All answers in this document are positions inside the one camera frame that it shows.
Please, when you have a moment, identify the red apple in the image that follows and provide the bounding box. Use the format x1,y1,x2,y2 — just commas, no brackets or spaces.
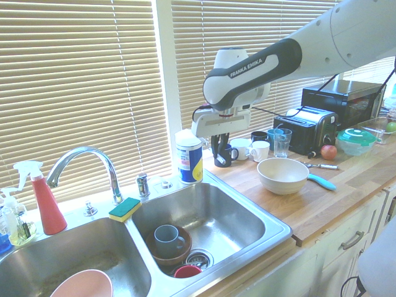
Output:
320,144,338,161

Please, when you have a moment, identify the red spray bottle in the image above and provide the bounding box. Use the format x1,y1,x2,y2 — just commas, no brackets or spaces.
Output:
12,161,68,236

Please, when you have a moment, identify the cream ceramic bowl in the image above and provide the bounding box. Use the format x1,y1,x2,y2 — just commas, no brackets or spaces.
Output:
256,157,309,196

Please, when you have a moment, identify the clear drinking glass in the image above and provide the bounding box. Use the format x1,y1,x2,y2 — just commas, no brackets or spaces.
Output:
273,127,293,159

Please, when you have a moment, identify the clear soap pump bottle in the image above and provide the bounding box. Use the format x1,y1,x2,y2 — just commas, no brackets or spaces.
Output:
0,186,19,255

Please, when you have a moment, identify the thin black cable loop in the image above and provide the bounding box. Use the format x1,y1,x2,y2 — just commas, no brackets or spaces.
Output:
340,274,368,297

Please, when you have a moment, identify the red cup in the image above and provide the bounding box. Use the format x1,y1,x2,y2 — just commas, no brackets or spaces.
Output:
173,264,202,278

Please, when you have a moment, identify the clear plastic tray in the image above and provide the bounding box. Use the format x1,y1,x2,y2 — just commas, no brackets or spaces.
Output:
358,116,396,145

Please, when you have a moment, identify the dark blue mug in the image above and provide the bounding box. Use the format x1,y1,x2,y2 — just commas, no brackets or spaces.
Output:
213,143,239,168

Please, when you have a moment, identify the white mug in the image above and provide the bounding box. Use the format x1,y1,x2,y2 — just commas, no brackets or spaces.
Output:
230,137,254,161

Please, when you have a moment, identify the stainless steel double sink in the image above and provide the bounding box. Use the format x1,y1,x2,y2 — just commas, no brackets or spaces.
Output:
0,169,293,297

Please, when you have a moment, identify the chrome faucet knob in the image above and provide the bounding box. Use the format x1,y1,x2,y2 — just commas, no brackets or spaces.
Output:
83,200,98,217

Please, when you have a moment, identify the metal drawer handle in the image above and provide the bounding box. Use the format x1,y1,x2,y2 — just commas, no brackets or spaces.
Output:
340,230,366,251

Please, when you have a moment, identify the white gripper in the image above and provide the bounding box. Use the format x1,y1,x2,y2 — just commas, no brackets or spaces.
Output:
191,109,251,159

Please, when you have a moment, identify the brown wooden bowl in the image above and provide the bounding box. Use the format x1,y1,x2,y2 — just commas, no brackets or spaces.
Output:
145,226,193,267

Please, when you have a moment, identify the metal drain strainer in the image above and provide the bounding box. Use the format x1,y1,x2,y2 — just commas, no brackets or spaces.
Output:
185,249,215,269

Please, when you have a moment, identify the black microwave oven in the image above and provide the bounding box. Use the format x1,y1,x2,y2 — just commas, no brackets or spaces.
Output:
301,79,388,131

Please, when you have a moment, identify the black mug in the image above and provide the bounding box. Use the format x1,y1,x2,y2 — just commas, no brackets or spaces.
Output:
251,131,269,145

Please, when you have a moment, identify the teal handled utensil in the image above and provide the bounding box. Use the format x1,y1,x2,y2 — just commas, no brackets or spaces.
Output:
307,173,337,191

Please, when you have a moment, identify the white mug angular handle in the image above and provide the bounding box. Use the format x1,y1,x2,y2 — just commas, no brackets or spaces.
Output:
248,140,271,163

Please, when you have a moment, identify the cream kitchen cabinet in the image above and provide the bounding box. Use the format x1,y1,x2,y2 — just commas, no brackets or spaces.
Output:
213,182,396,297

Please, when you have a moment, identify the wide beige window blind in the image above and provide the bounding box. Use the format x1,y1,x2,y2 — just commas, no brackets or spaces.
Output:
0,0,173,214

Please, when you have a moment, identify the grey mug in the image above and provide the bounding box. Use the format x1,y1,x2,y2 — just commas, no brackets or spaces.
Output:
153,224,186,256

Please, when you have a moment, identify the clear container green lid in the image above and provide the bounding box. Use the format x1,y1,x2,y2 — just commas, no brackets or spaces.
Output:
336,127,382,157

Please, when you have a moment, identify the chrome kitchen faucet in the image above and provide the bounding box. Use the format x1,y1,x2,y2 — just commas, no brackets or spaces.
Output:
45,145,124,205

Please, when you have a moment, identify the black chrome toaster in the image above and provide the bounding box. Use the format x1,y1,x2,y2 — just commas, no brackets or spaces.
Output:
272,105,340,157

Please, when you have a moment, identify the chrome side sprayer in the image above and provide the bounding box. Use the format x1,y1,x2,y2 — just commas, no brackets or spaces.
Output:
136,173,152,198

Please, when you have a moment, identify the white blue wipes canister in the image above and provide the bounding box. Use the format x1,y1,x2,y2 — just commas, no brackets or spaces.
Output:
174,129,204,186

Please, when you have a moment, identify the pink plastic bowl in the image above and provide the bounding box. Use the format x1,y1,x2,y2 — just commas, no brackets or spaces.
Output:
49,269,114,297

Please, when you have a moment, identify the teal mug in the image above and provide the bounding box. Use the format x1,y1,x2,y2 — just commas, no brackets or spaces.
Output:
267,128,286,152

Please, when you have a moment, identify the yellow green sponge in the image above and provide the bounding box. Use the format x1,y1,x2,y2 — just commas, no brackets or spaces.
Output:
108,197,142,223

